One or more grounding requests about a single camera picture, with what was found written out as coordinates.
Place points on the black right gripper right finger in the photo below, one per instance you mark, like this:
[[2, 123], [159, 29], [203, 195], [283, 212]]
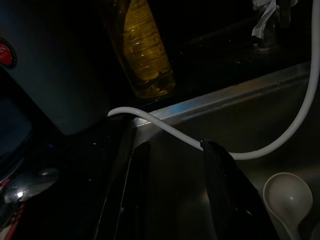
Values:
[[225, 190]]

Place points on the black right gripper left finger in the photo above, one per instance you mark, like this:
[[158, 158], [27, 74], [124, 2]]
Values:
[[135, 190]]

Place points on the white plastic ladle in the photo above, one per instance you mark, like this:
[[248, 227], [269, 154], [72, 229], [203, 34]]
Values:
[[287, 197]]

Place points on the stainless steel sink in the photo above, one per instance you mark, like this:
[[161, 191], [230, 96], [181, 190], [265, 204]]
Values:
[[250, 112]]

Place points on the metal spoon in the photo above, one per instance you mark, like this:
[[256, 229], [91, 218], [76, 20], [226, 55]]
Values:
[[22, 188]]

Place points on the grey tumbler with red logo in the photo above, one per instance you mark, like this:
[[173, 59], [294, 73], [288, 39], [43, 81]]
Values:
[[62, 75]]

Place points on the yellow liquid plastic bottle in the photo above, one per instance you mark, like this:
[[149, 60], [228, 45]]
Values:
[[147, 50]]

